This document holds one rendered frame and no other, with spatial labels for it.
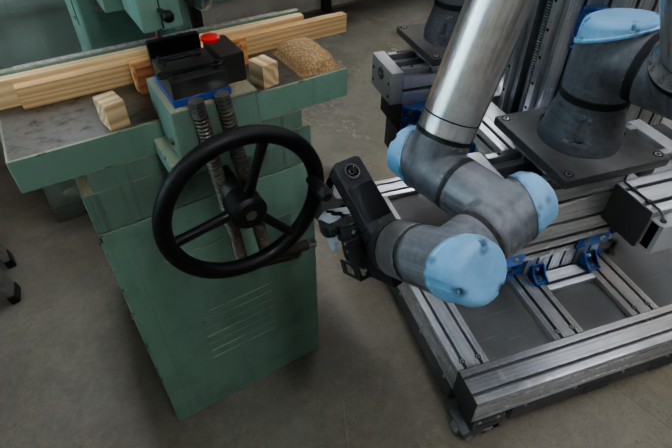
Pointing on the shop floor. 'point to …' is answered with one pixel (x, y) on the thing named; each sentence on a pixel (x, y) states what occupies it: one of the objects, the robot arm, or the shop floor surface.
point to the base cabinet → (218, 299)
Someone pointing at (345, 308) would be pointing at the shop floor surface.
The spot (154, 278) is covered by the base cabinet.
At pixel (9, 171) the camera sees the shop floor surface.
